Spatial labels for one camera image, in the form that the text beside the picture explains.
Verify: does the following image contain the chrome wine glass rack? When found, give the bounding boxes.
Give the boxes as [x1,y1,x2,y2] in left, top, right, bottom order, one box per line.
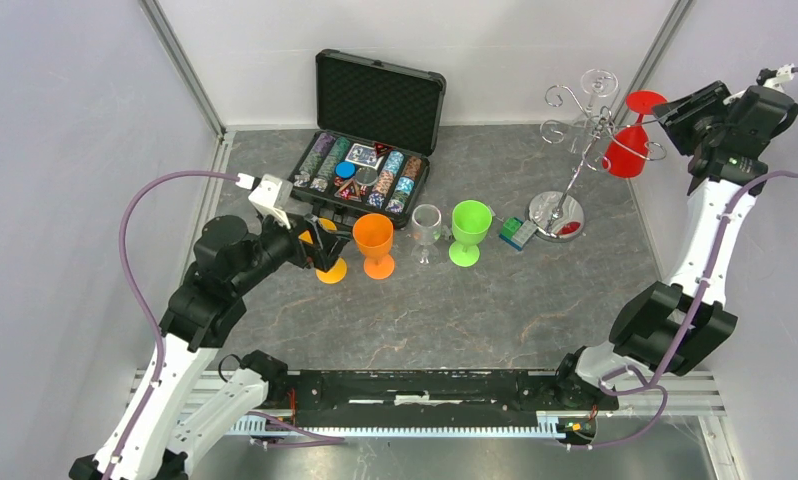
[526,83,666,243]

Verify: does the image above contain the clear wine glass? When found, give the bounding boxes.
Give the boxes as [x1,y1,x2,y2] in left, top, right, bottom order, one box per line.
[565,69,619,155]
[411,204,442,265]

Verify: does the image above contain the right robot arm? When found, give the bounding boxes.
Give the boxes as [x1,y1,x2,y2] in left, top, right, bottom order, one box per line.
[552,74,798,408]

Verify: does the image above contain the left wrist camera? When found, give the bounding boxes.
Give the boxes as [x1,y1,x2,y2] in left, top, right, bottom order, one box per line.
[236,173,293,230]

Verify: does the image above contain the black poker chip case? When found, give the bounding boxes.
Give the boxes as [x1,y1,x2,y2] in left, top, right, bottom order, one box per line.
[288,49,447,228]

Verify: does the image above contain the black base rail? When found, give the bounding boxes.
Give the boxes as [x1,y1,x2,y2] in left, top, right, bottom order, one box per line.
[258,369,619,428]

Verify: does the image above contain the yellow wine glass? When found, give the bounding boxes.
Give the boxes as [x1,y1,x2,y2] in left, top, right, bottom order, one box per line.
[298,218,348,284]

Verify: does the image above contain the grey round puck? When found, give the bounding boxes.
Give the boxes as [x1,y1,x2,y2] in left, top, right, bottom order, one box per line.
[354,167,379,186]

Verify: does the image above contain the blue dealer chip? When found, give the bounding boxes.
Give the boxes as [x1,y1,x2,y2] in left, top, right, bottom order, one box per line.
[335,161,357,179]

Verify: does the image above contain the green blue toy bricks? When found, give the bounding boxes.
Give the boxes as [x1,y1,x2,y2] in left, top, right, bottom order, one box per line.
[498,217,537,251]

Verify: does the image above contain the orange wine glass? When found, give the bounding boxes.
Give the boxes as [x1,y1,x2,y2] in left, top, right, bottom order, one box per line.
[352,213,395,280]

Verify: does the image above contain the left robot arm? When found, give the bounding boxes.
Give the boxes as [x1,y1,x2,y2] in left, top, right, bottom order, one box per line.
[69,215,351,479]

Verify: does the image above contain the playing card deck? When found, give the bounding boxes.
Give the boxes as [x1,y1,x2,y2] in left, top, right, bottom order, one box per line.
[345,143,381,168]

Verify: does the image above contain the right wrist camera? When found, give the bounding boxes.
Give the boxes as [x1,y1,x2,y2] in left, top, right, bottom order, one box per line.
[756,64,795,92]

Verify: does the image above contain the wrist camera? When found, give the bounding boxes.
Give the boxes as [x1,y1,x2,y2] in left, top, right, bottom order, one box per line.
[236,173,293,230]
[756,64,795,92]

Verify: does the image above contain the red wine glass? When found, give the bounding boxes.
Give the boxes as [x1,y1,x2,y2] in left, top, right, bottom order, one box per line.
[602,90,666,179]

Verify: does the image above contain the green wine glass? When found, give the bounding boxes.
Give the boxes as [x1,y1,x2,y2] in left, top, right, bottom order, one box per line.
[449,199,493,267]

